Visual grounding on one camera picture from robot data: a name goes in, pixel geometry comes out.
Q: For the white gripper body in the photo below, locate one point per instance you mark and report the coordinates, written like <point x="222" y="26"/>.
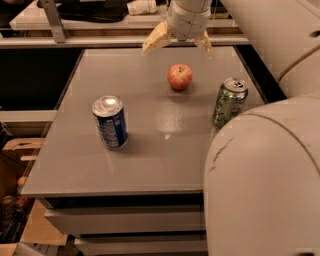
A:
<point x="185" y="26"/>

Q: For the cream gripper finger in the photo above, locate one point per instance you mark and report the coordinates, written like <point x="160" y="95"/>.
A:
<point x="158" y="38"/>
<point x="202" y="41"/>

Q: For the grey drawer cabinet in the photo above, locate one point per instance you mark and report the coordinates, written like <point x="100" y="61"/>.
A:
<point x="169" y="131"/>

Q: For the blue soda can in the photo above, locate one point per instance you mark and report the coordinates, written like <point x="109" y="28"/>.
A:
<point x="110" y="119"/>

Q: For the black bag on shelf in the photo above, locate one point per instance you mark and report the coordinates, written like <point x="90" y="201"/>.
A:
<point x="98" y="11"/>

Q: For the lower grey drawer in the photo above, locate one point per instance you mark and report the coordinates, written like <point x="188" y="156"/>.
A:
<point x="151" y="244"/>

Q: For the red apple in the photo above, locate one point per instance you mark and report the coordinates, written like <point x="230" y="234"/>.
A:
<point x="179" y="76"/>

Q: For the green soda can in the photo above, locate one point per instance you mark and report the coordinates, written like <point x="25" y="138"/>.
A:
<point x="230" y="101"/>

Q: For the wooden crate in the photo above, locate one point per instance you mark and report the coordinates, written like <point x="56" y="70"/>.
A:
<point x="26" y="149"/>

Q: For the upper grey drawer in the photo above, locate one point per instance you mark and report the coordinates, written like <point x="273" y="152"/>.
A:
<point x="119" y="220"/>

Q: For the cardboard box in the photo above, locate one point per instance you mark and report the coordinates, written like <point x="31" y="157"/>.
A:
<point x="24" y="229"/>

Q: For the left metal bracket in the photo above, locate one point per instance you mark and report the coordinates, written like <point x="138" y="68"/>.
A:
<point x="54" y="20"/>

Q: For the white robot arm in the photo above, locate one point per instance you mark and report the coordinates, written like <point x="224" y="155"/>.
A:
<point x="261" y="178"/>

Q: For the grey drawer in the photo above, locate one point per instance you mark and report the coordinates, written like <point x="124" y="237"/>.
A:
<point x="119" y="220"/>
<point x="151" y="244"/>

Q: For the white paper cup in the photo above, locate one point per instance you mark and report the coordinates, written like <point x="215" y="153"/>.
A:
<point x="141" y="7"/>

